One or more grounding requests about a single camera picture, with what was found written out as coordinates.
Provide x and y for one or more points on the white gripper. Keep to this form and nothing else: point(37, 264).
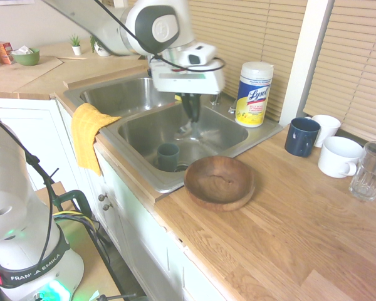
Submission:
point(188, 81)

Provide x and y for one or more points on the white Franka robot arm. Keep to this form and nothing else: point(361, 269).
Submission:
point(156, 28)

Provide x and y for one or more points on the chrome sink hole cap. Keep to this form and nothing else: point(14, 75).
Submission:
point(232, 110)

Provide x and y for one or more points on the stainless steel double sink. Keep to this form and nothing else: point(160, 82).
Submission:
point(138, 131)

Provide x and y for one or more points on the yellow and green sponge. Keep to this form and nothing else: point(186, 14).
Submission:
point(178, 97)

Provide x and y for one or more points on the dark green cup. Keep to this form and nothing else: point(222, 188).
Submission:
point(167, 156)

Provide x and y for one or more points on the Lysol wipes canister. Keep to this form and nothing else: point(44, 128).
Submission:
point(252, 100)

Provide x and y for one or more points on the brown wooden bowl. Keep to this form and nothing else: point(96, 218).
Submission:
point(219, 182)

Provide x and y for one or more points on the beige window blind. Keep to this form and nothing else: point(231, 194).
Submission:
point(354, 62)
point(253, 31)

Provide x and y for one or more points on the leafy plant in white pot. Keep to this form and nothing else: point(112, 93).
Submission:
point(101, 49)

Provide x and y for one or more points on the yellow dish cloth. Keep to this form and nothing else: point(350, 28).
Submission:
point(84, 131)

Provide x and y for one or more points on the dark blue ceramic mug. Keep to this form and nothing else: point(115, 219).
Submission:
point(300, 138)

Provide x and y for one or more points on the round cabinet knob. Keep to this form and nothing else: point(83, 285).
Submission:
point(106, 207)
point(102, 197)

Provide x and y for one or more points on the small plant in white pot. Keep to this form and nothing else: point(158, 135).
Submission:
point(76, 48)

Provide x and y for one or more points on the pale kitchen cabinet front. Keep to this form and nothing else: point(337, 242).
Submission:
point(128, 225)

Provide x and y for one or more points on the tall white ceramic mug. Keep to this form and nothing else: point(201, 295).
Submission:
point(329, 128)

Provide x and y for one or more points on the wide white ceramic mug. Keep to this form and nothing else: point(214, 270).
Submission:
point(336, 156)

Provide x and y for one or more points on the green bowl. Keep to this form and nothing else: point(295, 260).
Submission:
point(26, 59)

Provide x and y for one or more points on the crumpled white paper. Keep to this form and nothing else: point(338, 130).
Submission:
point(22, 50)

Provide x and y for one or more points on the clear drinking glass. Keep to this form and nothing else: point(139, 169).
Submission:
point(368, 175)

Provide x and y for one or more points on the orange cardboard box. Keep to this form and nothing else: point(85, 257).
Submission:
point(1, 51)

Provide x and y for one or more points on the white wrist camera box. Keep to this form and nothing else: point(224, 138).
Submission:
point(197, 54)

